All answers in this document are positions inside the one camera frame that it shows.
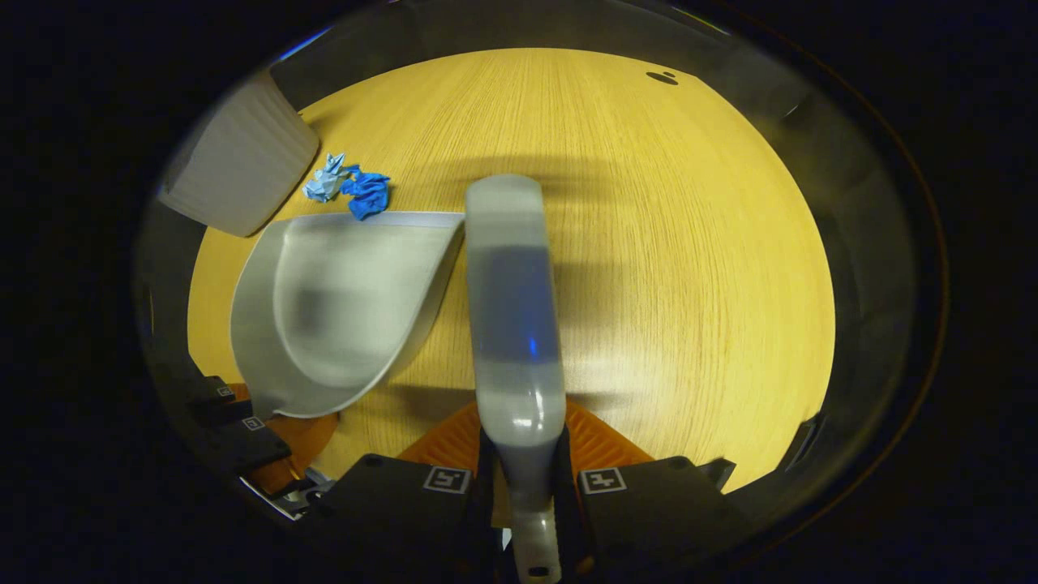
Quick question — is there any white ribbed garbage bin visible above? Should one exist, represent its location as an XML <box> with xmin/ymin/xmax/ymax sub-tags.
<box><xmin>157</xmin><ymin>69</ymin><xmax>321</xmax><ymax>238</ymax></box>

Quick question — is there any dark blue paper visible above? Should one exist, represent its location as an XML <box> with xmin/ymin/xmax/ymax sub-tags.
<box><xmin>341</xmin><ymin>166</ymin><xmax>392</xmax><ymax>221</ymax></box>

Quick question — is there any light blue paper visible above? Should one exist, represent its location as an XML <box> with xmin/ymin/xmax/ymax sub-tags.
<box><xmin>302</xmin><ymin>152</ymin><xmax>351</xmax><ymax>204</ymax></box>

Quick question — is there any grey dustpan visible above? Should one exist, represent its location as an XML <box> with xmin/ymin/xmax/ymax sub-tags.
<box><xmin>230</xmin><ymin>211</ymin><xmax>468</xmax><ymax>420</ymax></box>

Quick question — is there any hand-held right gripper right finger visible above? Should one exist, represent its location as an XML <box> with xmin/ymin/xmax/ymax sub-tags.
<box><xmin>554</xmin><ymin>400</ymin><xmax>744</xmax><ymax>573</ymax></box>

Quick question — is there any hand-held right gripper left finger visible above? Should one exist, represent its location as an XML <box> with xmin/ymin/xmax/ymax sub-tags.
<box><xmin>312</xmin><ymin>401</ymin><xmax>500</xmax><ymax>573</ymax></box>

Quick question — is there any small grey broom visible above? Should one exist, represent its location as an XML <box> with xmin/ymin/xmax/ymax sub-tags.
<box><xmin>464</xmin><ymin>174</ymin><xmax>568</xmax><ymax>583</ymax></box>

